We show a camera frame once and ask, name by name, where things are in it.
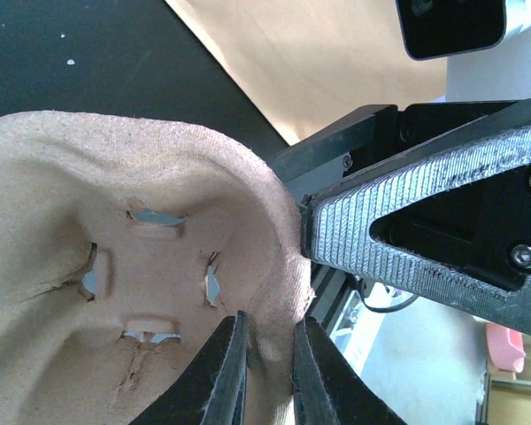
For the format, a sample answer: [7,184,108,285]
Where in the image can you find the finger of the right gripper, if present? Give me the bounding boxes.
[302,121,531,335]

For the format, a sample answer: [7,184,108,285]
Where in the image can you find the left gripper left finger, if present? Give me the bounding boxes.
[132,311,247,425]

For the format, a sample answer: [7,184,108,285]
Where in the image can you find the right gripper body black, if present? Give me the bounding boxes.
[272,100,531,213]

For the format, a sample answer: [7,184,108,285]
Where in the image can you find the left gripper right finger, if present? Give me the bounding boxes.
[292,317,404,424]

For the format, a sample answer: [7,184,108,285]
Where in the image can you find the brown paper bag white handles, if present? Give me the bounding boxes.
[170,0,446,144]

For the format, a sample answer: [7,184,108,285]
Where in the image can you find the brown pulp cup carrier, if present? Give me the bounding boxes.
[0,111,313,424]

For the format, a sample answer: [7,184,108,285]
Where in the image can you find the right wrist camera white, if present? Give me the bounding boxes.
[396,0,531,60]

